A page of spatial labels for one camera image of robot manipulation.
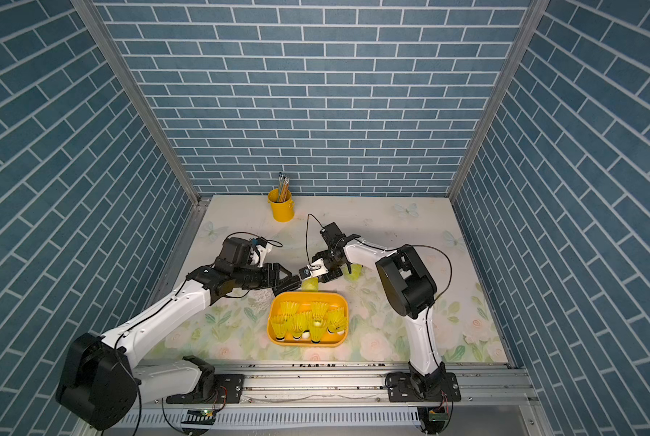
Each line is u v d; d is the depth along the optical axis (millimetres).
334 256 750
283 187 1054
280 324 843
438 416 710
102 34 737
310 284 920
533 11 707
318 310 844
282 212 1105
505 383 756
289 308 841
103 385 395
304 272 825
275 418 769
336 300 857
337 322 825
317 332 845
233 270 639
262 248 762
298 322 808
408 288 540
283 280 759
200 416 722
